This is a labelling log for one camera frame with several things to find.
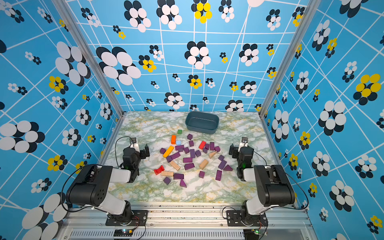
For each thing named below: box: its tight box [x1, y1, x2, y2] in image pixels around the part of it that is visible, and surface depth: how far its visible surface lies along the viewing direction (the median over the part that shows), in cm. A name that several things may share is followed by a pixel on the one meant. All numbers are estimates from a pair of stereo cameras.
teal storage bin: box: [185, 111, 220, 135], surface depth 114 cm
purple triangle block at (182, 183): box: [179, 179, 187, 188], surface depth 84 cm
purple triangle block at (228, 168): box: [223, 164, 233, 171], surface depth 91 cm
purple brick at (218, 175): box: [215, 169, 223, 181], surface depth 88 cm
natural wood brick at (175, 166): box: [170, 160, 181, 171], surface depth 93 cm
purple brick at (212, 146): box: [210, 142, 215, 151], surface depth 102 cm
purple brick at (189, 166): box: [184, 163, 195, 171], surface depth 93 cm
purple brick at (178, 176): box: [173, 173, 184, 180], surface depth 89 cm
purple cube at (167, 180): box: [163, 176, 171, 185], surface depth 87 cm
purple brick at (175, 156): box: [170, 152, 181, 160], surface depth 98 cm
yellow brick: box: [163, 145, 175, 158], surface depth 98 cm
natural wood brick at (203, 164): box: [199, 159, 209, 170], surface depth 93 cm
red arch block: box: [153, 165, 165, 175], surface depth 91 cm
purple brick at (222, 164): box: [218, 159, 227, 170], surface depth 93 cm
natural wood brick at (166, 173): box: [160, 171, 174, 177], surface depth 90 cm
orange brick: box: [170, 135, 177, 145], surface depth 107 cm
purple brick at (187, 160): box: [183, 157, 193, 163], surface depth 96 cm
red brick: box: [198, 140, 207, 150], surface depth 104 cm
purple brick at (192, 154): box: [190, 149, 196, 158], surface depth 98 cm
